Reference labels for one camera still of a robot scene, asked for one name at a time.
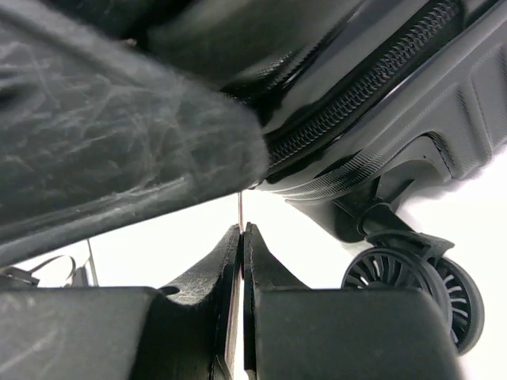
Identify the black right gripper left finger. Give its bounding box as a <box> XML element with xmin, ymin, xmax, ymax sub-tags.
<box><xmin>1</xmin><ymin>226</ymin><xmax>242</xmax><ymax>379</ymax></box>

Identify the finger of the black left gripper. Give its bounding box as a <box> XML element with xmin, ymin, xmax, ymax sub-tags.
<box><xmin>1</xmin><ymin>3</ymin><xmax>268</xmax><ymax>265</ymax></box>

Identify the black ribbed hard suitcase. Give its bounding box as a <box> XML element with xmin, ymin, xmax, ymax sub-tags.
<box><xmin>57</xmin><ymin>1</ymin><xmax>506</xmax><ymax>354</ymax></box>

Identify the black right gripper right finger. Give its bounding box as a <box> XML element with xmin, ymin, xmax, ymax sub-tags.
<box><xmin>243</xmin><ymin>223</ymin><xmax>463</xmax><ymax>379</ymax></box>

